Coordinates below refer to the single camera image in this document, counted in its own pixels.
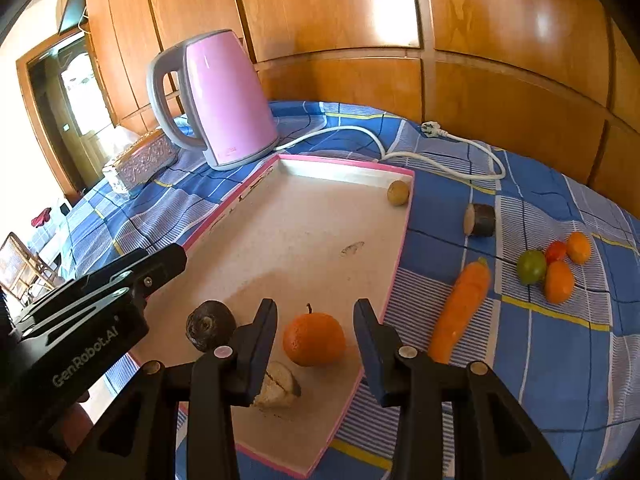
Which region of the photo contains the green lime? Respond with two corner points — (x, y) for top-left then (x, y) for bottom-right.
(516, 250), (547, 286)

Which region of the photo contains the embossed tissue box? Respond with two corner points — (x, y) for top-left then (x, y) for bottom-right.
(102, 128), (178, 193)

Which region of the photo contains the white power cable with plug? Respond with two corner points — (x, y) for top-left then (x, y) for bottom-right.
(274, 120), (507, 182)

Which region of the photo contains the oval orange mandarin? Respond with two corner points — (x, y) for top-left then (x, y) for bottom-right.
(544, 260), (575, 305)
(566, 231), (592, 266)

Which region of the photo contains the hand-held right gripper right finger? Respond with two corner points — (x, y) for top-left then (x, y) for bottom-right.
(353, 298), (571, 480)

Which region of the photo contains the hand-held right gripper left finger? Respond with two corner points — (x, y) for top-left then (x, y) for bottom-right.
(65, 298), (279, 480)

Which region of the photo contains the wooden wardrobe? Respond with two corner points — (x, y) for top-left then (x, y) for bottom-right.
(82, 0), (640, 206)

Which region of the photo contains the pink electric kettle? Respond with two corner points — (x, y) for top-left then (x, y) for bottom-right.
(146, 30), (281, 172)

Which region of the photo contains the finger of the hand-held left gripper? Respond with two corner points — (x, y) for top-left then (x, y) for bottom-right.
(90, 243), (188, 302)
(10, 280), (138, 343)

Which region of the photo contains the white tray with pink rim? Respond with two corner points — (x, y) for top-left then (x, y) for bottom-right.
(127, 152), (416, 479)

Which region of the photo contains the blue checked blanket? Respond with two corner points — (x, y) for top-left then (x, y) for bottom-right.
(27, 100), (640, 480)

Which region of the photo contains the round orange with stem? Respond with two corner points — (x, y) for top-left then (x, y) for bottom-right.
(282, 303), (347, 367)

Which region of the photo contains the wicker chair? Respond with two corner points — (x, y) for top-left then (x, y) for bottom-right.
(0, 232), (56, 306)

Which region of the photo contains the wooden door frame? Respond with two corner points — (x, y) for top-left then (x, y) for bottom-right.
(16, 30), (116, 196)

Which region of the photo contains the orange carrot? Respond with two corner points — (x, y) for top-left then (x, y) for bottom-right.
(427, 257), (492, 365)

